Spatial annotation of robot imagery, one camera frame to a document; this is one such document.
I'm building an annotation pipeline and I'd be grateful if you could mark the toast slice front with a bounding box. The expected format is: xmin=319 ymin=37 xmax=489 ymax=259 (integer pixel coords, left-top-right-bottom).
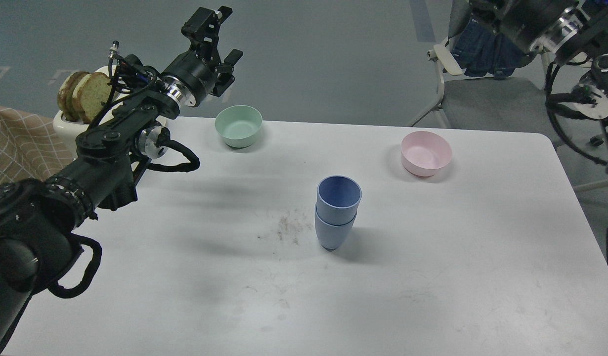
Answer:
xmin=71 ymin=72 xmax=111 ymax=124

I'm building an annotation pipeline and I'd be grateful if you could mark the grey office chair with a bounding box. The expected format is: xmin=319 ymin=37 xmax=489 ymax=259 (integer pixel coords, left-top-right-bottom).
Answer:
xmin=409 ymin=0 xmax=563 ymax=146

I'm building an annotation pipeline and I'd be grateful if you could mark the pink bowl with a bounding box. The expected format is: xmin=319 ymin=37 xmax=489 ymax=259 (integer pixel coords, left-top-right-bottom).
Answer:
xmin=400 ymin=131 xmax=453 ymax=178

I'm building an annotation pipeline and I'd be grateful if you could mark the beige checkered cloth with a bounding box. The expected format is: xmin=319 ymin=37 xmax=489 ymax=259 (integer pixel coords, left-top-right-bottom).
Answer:
xmin=0 ymin=106 xmax=76 ymax=185

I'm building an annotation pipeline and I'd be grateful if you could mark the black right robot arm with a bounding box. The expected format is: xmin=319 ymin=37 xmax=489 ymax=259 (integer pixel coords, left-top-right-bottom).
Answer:
xmin=468 ymin=0 xmax=608 ymax=175

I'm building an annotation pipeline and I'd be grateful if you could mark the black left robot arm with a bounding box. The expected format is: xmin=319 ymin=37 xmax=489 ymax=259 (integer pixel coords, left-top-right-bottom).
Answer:
xmin=0 ymin=6 xmax=243 ymax=354

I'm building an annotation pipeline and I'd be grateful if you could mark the blue denim jacket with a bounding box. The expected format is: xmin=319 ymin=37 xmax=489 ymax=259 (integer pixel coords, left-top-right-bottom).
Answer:
xmin=451 ymin=19 xmax=536 ymax=80

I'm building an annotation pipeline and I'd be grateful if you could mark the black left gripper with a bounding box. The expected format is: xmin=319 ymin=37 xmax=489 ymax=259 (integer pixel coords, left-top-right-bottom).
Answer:
xmin=162 ymin=6 xmax=244 ymax=107

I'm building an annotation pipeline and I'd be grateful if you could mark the green bowl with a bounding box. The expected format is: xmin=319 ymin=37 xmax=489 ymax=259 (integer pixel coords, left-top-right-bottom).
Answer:
xmin=215 ymin=105 xmax=263 ymax=148

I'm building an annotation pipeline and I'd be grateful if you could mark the blue cup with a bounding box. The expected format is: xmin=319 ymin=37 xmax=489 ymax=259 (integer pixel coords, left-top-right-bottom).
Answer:
xmin=314 ymin=207 xmax=357 ymax=251
xmin=315 ymin=176 xmax=362 ymax=225

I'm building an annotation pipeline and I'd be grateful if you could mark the toast slice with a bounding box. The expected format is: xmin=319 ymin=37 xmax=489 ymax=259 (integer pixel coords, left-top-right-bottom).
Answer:
xmin=57 ymin=71 xmax=90 ymax=122
xmin=71 ymin=72 xmax=111 ymax=124

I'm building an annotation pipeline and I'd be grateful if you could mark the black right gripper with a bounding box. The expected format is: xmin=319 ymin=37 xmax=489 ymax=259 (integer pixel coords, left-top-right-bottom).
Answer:
xmin=470 ymin=0 xmax=579 ymax=55

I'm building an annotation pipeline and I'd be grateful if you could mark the cream toaster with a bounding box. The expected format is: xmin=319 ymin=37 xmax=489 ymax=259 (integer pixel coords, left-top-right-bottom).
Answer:
xmin=53 ymin=66 xmax=167 ymax=159

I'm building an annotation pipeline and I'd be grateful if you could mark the toast slice back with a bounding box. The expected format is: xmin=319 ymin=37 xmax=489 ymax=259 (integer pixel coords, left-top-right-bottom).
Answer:
xmin=57 ymin=71 xmax=90 ymax=122

